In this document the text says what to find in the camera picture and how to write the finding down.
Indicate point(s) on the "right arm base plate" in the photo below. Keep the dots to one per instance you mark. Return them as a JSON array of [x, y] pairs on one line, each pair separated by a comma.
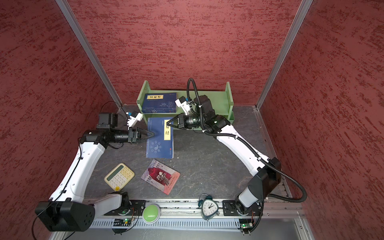
[[233, 208]]

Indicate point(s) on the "aluminium front rail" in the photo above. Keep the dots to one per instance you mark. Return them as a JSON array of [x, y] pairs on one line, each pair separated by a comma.
[[188, 208]]

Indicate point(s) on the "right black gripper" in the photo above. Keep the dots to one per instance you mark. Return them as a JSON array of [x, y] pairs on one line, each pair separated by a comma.
[[183, 119]]

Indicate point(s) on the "green round push button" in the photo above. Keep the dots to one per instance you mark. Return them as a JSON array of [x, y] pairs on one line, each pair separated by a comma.
[[151, 214]]

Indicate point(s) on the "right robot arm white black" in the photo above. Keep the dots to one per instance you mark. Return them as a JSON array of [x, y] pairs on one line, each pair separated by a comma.
[[265, 171]]

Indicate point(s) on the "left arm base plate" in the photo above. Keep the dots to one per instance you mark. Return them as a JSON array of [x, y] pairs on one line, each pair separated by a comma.
[[135, 208]]

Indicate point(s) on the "cream yellow calculator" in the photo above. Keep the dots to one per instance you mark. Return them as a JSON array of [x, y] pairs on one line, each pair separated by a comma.
[[119, 177]]

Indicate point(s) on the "blue book Yijing yellow label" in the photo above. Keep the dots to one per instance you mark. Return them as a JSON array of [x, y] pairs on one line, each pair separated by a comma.
[[161, 145]]

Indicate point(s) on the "red magazine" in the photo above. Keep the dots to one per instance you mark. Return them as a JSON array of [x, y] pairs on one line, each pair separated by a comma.
[[160, 176]]

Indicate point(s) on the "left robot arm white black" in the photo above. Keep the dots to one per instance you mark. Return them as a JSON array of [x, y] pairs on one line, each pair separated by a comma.
[[65, 210]]

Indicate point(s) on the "green wooden two-tier shelf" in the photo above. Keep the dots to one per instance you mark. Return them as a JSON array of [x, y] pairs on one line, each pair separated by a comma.
[[222, 101]]

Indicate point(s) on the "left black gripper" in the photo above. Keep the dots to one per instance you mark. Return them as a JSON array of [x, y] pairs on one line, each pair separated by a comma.
[[134, 134]]

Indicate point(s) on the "small circuit board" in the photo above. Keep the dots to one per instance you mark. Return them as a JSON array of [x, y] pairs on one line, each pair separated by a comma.
[[120, 226], [246, 225]]

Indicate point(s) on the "right small circuit board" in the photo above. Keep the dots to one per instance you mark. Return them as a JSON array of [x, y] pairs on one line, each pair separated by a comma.
[[246, 225]]

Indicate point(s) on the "teal triangular alarm clock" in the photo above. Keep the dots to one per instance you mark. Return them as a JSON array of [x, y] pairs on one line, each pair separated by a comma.
[[209, 208]]

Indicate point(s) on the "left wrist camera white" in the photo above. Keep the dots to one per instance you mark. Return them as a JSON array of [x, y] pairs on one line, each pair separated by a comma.
[[133, 118]]

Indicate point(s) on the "left small circuit board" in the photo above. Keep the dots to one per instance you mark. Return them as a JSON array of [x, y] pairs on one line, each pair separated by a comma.
[[120, 226]]

